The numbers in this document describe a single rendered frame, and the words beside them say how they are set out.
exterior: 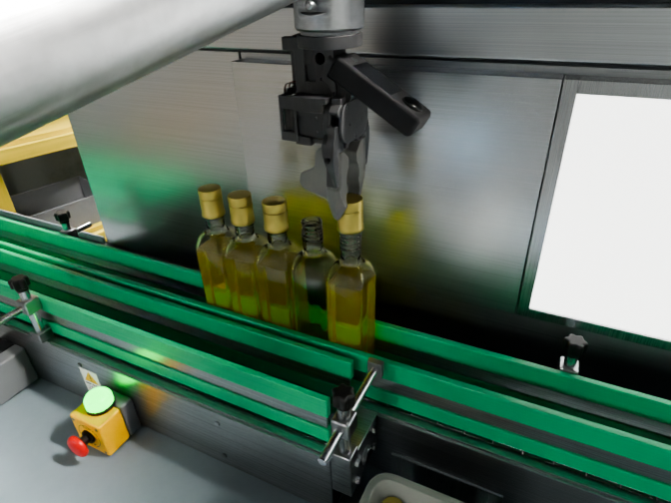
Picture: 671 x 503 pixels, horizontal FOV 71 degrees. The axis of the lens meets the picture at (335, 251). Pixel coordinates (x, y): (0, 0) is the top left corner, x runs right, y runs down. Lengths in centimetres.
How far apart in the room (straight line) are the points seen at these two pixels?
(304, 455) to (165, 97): 65
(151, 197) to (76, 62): 87
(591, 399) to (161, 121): 84
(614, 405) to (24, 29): 71
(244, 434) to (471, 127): 54
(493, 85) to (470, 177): 12
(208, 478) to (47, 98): 71
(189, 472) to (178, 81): 66
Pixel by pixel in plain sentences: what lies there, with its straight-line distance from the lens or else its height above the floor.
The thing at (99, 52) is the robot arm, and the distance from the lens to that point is 23.
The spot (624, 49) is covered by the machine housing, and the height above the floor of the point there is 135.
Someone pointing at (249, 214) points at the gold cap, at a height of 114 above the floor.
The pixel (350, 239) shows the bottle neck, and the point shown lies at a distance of 62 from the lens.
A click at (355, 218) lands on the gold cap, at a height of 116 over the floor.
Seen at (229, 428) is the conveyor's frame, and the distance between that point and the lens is 77.
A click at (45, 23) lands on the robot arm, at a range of 22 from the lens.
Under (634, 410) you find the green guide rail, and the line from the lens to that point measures 74.
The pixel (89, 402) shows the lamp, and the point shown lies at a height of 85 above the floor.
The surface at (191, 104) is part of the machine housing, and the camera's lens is 91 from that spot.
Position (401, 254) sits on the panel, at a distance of 76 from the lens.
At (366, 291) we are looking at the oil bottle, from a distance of 65.
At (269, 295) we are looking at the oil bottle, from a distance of 73.
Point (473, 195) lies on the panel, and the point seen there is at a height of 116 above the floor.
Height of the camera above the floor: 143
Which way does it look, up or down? 31 degrees down
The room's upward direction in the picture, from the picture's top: 2 degrees counter-clockwise
